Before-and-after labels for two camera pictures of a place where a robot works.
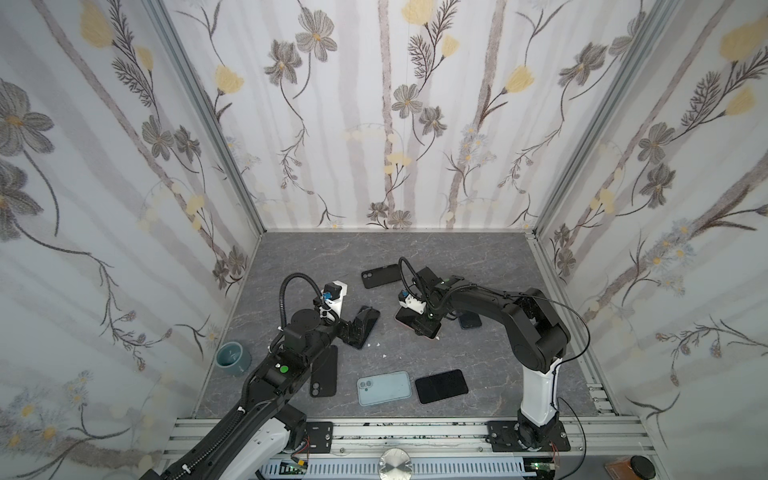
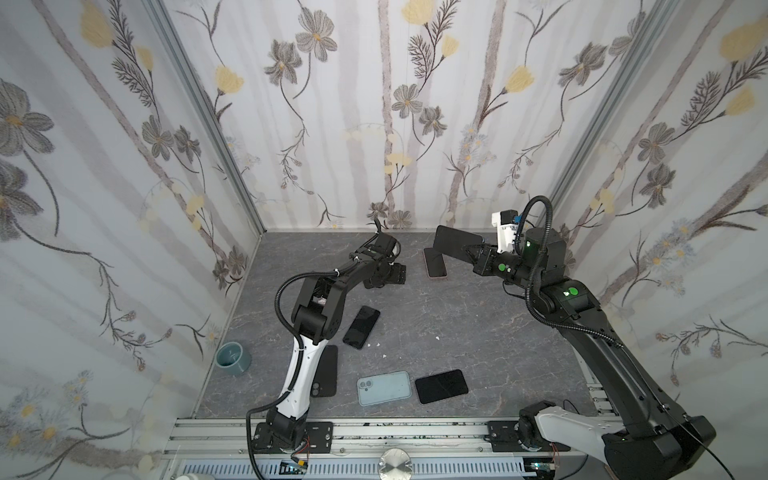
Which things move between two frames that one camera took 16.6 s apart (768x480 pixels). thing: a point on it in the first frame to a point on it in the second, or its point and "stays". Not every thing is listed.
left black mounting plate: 320,436 stays
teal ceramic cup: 234,358 stays
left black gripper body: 324,332 to 393,275
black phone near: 441,386 stays
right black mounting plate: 504,438 stays
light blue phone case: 382,388 stays
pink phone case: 418,323 to 434,263
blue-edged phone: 469,319 to 451,241
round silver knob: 395,464 stays
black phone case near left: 324,373 stays
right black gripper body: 424,318 to 483,260
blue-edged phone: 363,325 stays
